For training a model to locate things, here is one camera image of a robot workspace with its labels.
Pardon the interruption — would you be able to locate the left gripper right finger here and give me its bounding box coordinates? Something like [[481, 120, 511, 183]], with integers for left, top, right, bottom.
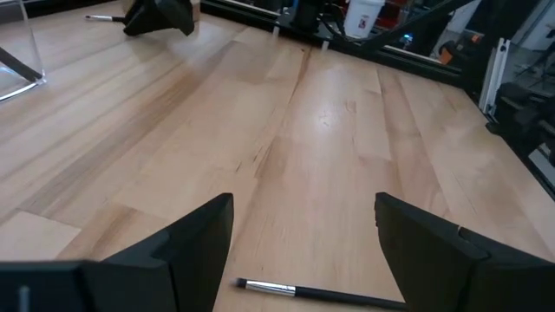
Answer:
[[374, 192, 555, 312]]

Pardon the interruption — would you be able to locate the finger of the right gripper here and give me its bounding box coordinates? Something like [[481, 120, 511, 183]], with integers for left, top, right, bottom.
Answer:
[[162, 0, 195, 36], [123, 0, 174, 37]]

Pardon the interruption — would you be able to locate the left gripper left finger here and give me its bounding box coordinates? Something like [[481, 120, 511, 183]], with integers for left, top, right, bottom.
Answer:
[[0, 192, 235, 312]]

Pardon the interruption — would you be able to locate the thin black makeup brush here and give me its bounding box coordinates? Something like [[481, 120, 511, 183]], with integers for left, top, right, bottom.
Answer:
[[84, 14, 127, 24], [233, 276, 409, 311], [0, 46, 44, 83]]

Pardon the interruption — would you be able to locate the clear acrylic brush organizer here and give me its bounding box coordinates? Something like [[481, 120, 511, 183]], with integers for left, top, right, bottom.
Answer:
[[0, 0, 48, 103]]

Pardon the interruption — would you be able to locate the white plastic bucket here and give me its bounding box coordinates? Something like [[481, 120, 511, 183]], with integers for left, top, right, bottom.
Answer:
[[343, 0, 386, 40]]

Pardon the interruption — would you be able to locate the orange and black object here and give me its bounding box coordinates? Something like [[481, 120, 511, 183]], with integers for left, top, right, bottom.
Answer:
[[437, 33, 483, 66]]

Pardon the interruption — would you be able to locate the silver aluminium extrusion post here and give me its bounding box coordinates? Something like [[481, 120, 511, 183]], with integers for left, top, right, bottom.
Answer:
[[478, 37, 512, 117]]

